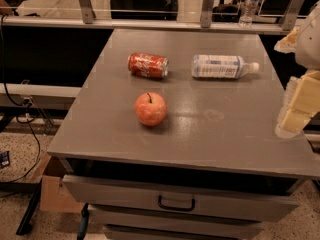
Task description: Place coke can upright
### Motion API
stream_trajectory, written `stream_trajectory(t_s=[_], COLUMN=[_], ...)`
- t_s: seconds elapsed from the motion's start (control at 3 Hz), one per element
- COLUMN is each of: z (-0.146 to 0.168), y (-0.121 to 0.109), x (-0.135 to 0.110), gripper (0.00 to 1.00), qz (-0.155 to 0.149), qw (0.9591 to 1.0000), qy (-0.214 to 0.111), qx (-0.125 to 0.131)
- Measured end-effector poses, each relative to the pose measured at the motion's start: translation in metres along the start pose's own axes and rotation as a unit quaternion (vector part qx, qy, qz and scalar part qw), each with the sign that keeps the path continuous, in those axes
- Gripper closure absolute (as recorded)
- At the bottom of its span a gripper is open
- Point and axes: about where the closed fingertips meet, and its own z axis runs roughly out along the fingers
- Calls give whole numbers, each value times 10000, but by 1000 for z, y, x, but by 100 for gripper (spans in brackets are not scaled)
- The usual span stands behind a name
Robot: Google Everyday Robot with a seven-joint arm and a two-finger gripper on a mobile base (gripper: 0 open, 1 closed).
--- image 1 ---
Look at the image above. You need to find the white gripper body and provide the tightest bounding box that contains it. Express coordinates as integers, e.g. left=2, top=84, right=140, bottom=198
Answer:
left=295, top=2, right=320, bottom=70

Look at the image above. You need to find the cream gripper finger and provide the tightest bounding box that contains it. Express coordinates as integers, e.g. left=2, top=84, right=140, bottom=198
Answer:
left=275, top=70, right=320, bottom=139
left=274, top=28, right=298, bottom=54

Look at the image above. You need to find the red coke can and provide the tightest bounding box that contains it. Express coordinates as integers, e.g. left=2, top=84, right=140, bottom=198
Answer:
left=128, top=52, right=168, bottom=79

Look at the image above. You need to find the upright water bottle background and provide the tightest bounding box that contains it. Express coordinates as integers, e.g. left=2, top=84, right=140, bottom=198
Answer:
left=239, top=0, right=260, bottom=27

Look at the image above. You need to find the clear plastic bottle lying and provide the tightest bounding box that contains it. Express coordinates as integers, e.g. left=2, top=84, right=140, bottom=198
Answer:
left=191, top=55, right=259, bottom=79

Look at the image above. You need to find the grey drawer cabinet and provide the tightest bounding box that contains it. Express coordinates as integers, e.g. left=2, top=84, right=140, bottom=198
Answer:
left=48, top=30, right=320, bottom=240

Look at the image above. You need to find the red apple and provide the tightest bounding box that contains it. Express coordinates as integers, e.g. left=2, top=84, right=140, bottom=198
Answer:
left=135, top=92, right=167, bottom=127

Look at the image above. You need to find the open top drawer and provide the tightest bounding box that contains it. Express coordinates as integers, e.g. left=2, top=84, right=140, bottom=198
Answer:
left=63, top=175, right=298, bottom=222

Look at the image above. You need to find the cardboard box on floor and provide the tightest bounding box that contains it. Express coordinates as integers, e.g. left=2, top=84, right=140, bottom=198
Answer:
left=33, top=154, right=84, bottom=213

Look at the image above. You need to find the black drawer handle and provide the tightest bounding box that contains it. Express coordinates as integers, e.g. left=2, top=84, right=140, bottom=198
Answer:
left=157, top=195, right=196, bottom=212

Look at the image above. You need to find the metal railing frame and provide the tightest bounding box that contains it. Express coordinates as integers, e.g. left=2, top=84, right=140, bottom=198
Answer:
left=1, top=0, right=315, bottom=34

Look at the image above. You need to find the black cable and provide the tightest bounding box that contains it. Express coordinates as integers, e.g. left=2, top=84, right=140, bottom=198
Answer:
left=0, top=13, right=42, bottom=185

